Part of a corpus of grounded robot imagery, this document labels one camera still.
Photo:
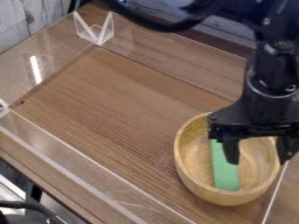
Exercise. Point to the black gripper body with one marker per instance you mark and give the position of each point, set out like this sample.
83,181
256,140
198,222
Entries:
260,114

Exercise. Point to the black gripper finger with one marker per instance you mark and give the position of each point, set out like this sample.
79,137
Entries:
288,146
232,149

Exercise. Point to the green rectangular block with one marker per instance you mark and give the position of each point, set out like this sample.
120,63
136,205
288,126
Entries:
225,172

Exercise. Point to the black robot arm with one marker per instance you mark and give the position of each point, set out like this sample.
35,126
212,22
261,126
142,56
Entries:
273,19

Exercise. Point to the light brown wooden bowl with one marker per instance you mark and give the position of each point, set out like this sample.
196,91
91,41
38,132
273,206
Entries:
258,167

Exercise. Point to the clear acrylic barrier walls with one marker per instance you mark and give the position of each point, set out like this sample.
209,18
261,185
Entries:
97,92

